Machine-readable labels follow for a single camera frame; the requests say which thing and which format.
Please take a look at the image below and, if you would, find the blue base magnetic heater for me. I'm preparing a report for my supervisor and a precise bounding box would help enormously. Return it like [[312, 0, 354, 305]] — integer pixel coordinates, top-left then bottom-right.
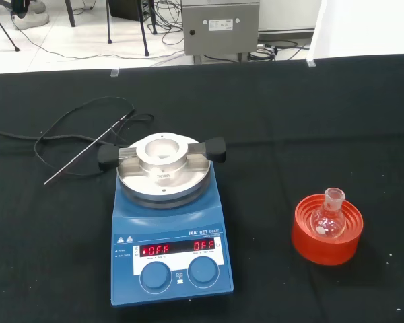
[[110, 161, 235, 307]]

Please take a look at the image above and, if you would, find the black bench cloth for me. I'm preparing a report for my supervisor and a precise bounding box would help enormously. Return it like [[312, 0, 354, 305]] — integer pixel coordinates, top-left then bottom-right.
[[0, 53, 404, 323]]

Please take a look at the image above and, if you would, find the thin steel probe rod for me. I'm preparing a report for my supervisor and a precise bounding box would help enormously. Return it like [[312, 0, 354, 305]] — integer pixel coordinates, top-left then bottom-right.
[[43, 112, 131, 186]]

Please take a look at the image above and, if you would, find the grey metal cabinet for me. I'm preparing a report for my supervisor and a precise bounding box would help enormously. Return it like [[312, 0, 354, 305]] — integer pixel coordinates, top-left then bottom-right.
[[180, 0, 261, 65]]

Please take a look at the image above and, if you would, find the black stand with legs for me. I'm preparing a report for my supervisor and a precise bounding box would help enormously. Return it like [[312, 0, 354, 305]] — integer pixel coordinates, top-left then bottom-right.
[[106, 0, 156, 57]]

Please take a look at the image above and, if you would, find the white board panel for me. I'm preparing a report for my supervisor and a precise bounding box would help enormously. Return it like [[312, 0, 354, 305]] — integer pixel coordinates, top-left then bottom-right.
[[308, 0, 404, 61]]

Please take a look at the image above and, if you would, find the person's foot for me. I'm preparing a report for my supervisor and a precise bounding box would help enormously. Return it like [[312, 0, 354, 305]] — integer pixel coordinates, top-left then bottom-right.
[[10, 0, 51, 31]]

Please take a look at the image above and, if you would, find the black tripod leg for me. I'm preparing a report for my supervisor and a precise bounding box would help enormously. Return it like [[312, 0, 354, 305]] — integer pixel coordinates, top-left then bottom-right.
[[0, 2, 21, 53]]

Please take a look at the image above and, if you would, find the aluminium block with black handles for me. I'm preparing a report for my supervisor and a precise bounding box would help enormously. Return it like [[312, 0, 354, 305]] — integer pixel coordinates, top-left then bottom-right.
[[97, 132, 227, 204]]

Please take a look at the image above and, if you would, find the thin black probe cable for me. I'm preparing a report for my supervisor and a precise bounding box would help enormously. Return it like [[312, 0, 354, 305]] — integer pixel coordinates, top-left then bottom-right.
[[33, 96, 155, 178]]

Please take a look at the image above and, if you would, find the black coiled floor cable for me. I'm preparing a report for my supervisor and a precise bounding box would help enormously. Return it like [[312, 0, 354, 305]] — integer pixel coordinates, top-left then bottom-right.
[[248, 39, 311, 62]]

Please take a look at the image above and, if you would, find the black floor cable bundle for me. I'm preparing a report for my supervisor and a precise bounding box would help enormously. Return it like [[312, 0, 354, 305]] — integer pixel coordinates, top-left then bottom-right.
[[147, 0, 183, 45]]

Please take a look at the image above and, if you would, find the orange ribbed flask ring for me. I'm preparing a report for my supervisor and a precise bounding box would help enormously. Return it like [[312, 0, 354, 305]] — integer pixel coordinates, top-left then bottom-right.
[[291, 193, 364, 266]]

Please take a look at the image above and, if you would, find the thick black power cable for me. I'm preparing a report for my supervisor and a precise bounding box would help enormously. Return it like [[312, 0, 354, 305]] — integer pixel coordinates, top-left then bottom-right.
[[0, 129, 132, 147]]

